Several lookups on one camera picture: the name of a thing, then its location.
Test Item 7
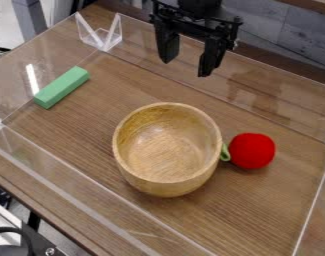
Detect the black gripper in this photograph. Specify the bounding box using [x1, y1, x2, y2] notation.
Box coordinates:
[150, 0, 243, 77]

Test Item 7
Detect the wooden bowl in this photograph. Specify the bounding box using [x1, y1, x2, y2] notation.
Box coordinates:
[112, 102, 230, 198]

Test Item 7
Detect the red plush fruit green leaf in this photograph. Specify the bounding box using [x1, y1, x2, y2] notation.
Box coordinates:
[219, 133, 276, 169]

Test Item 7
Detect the green rectangular block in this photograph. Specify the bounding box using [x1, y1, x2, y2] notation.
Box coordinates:
[33, 66, 89, 109]

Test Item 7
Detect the clear acrylic enclosure wall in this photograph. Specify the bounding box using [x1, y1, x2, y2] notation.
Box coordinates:
[0, 18, 325, 256]

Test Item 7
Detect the black metal bracket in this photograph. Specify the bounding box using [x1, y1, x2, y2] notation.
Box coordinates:
[21, 224, 67, 256]

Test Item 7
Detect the black cable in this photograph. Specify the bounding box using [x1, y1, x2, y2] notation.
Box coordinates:
[0, 226, 36, 256]

